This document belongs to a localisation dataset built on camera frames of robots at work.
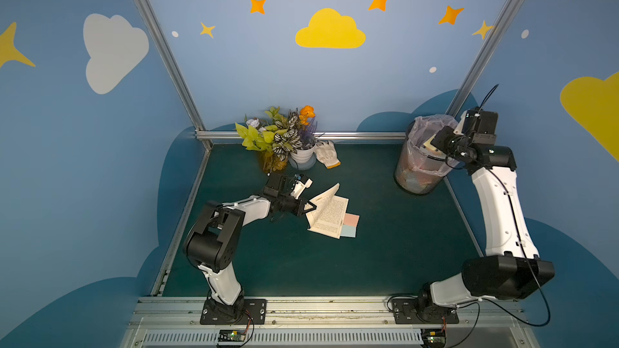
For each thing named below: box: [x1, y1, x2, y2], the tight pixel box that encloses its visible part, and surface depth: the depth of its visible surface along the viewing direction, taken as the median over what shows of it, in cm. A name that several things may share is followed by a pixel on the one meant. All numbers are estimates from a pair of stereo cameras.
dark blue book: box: [304, 182, 349, 240], surface depth 95 cm
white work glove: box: [313, 140, 342, 170], surface depth 121 cm
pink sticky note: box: [342, 212, 361, 228], surface depth 96 cm
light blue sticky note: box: [340, 224, 357, 238], surface depth 93 cm
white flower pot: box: [288, 144, 317, 171], surface depth 114 cm
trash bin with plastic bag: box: [394, 114, 459, 195], surface depth 95 cm
